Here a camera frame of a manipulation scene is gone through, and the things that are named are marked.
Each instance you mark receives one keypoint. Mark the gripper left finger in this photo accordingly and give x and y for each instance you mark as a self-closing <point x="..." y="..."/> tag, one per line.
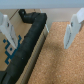
<point x="8" y="29"/>

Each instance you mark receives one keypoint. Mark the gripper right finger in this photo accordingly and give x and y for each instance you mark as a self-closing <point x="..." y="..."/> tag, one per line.
<point x="74" y="29"/>

